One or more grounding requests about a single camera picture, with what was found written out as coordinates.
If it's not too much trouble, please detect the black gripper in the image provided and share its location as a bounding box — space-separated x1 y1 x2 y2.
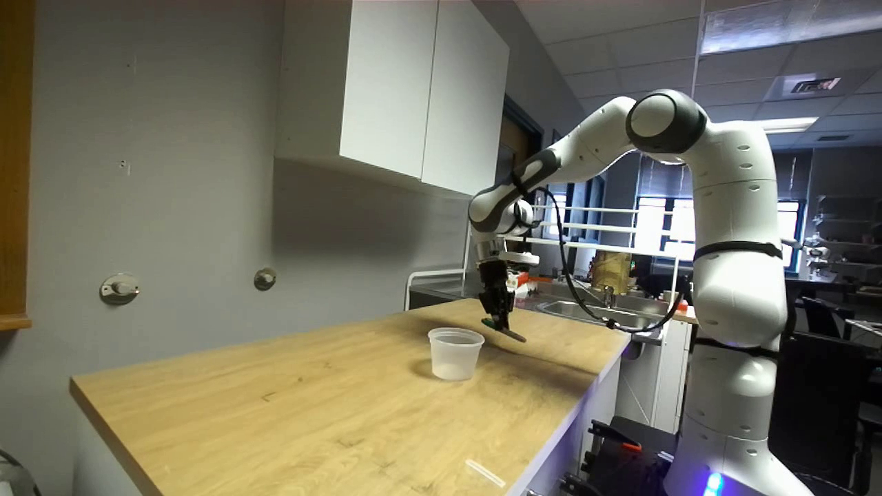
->
480 258 516 330

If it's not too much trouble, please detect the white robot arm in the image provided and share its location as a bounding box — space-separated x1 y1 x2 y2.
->
468 88 813 496

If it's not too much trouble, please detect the translucent plastic bowl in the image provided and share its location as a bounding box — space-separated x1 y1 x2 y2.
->
427 327 485 379

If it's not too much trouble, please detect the white metal rack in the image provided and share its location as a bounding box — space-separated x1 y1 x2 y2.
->
402 268 467 307

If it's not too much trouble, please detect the white tape strip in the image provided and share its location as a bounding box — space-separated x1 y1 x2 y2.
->
462 458 507 488

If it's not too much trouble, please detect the wooden shelf edge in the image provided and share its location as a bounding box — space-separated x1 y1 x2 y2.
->
0 0 37 330

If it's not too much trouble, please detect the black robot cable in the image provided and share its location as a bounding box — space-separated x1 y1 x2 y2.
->
529 185 686 335

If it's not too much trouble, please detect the round wall fixture right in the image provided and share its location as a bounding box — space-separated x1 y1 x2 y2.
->
250 268 275 291

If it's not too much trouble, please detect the round wall fixture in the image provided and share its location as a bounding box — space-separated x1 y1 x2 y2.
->
99 273 141 305
250 268 275 291

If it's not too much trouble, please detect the white wall cabinet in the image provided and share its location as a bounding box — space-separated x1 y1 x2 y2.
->
275 0 511 196

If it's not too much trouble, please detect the round wall fixture left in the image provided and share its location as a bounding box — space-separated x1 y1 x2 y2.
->
99 273 141 305

